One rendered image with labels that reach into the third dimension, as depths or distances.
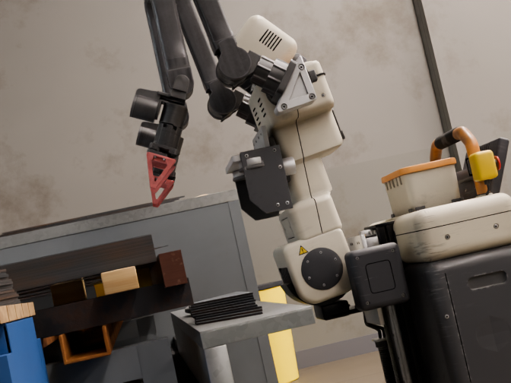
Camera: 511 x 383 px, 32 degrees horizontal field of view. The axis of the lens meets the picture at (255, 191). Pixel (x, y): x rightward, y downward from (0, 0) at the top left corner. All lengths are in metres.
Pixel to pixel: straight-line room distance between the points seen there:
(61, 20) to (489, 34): 3.05
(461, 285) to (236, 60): 0.74
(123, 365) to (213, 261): 1.59
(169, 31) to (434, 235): 0.78
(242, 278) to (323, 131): 1.08
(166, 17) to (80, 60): 4.22
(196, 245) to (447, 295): 1.32
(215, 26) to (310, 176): 0.45
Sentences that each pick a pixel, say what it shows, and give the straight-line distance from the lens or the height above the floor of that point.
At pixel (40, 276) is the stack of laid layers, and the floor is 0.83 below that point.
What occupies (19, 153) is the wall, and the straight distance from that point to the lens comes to 6.26.
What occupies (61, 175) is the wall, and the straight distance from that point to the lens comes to 6.20.
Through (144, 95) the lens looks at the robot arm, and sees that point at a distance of 2.09.
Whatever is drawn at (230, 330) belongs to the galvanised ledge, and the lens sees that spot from 1.54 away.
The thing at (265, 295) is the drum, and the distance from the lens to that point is 5.57.
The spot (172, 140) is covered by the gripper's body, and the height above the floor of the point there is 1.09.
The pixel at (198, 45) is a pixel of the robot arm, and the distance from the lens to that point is 2.56.
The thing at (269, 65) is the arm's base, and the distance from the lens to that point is 2.11.
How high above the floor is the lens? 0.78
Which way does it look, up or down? 4 degrees up
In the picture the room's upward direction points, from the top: 12 degrees counter-clockwise
